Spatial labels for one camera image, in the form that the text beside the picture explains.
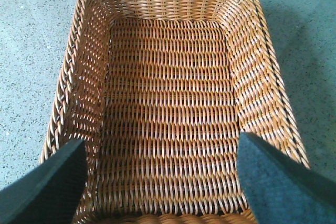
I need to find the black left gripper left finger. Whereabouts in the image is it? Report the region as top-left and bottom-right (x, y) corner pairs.
(1, 140), (87, 223)

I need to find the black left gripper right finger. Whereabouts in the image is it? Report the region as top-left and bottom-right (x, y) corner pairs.
(237, 132), (335, 223)

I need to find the brown wicker basket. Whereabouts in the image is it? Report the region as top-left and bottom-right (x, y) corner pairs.
(40, 0), (309, 223)

